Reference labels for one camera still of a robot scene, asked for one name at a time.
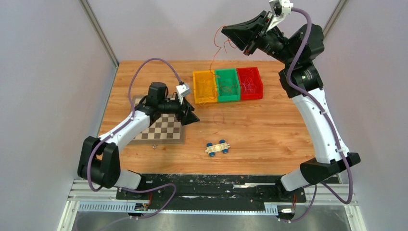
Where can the right aluminium frame post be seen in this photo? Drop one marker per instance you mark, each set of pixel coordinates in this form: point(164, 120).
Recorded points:
point(334, 16)

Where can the red plastic bin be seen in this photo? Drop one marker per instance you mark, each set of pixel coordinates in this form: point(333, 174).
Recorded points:
point(250, 83)

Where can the green plastic bin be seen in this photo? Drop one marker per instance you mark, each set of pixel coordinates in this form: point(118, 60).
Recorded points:
point(228, 85)

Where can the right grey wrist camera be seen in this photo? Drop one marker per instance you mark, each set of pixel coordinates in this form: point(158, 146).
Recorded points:
point(279, 10)

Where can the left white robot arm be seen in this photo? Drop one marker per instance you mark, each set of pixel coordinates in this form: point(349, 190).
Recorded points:
point(99, 160)

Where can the aluminium frame post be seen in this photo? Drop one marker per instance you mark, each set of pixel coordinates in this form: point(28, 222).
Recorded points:
point(334, 16)
point(99, 31)

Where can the wooden toy car blue wheels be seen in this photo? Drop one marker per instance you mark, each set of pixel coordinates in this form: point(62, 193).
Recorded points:
point(212, 149)

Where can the wooden chessboard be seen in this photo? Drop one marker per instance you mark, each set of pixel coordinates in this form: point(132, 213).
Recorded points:
point(166, 130)

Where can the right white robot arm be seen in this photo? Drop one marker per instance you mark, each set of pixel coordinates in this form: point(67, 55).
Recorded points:
point(303, 85)

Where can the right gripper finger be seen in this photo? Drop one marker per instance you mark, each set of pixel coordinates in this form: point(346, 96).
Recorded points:
point(241, 36)
point(249, 25)

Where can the left aluminium frame post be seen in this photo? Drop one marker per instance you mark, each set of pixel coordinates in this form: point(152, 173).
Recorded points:
point(99, 31)

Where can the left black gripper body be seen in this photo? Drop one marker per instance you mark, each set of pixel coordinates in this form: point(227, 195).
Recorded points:
point(181, 113)

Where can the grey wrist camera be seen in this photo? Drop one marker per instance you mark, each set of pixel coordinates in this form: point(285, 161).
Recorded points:
point(279, 10)
point(182, 91)

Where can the yellow plastic bin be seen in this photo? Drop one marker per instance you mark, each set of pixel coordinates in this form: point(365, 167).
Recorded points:
point(204, 87)

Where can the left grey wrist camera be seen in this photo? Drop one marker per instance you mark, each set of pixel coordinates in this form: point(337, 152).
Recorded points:
point(182, 91)

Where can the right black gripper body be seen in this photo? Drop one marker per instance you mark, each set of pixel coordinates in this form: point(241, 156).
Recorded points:
point(272, 42)

